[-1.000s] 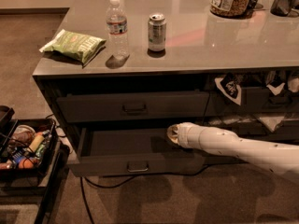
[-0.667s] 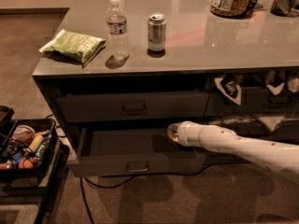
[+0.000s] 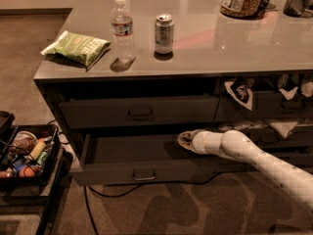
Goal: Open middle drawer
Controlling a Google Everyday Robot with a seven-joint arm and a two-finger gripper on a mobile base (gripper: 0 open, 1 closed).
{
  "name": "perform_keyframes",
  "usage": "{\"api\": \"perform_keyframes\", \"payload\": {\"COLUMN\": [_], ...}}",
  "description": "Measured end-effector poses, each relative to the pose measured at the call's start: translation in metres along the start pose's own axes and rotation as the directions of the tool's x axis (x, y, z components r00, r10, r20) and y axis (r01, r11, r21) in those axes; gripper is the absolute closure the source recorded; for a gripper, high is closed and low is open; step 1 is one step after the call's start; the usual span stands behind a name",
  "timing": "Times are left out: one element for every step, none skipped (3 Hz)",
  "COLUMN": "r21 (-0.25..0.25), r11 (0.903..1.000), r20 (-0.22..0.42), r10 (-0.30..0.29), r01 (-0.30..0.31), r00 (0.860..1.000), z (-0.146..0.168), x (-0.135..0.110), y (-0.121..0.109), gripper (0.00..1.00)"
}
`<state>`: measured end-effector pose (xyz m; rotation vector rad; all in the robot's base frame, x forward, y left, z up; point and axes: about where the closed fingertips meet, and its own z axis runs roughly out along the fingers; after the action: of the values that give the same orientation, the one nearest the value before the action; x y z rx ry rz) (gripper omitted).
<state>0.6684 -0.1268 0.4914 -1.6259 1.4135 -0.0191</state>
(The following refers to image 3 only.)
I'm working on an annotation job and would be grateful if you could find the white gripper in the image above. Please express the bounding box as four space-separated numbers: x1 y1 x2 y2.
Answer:
177 129 215 155

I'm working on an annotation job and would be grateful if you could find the grey drawer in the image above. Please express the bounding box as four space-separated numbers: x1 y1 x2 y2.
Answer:
60 95 218 129
246 126 313 149
215 91 313 121
215 152 313 172
71 134 214 185

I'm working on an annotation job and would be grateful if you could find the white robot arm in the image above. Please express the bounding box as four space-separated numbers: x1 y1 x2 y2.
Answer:
177 129 313 211

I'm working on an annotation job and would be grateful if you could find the grey counter cabinet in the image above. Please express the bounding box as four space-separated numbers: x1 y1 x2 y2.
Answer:
33 0 313 182

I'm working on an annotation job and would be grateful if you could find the silver soda can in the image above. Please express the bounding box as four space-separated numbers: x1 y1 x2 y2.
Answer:
155 13 174 55

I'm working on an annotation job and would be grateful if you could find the clear plastic water bottle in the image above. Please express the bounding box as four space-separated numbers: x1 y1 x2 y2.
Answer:
111 0 135 63

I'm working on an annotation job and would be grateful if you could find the green chip bag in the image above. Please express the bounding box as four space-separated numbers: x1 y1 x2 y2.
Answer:
41 30 111 69

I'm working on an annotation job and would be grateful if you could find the black bin of items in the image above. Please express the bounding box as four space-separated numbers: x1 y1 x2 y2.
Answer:
0 124 61 187

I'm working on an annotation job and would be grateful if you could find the dark glass pitcher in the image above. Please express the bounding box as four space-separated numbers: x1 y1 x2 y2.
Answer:
283 0 312 18

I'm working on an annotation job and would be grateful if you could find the black floor cable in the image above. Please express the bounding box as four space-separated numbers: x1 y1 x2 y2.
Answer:
83 173 226 235

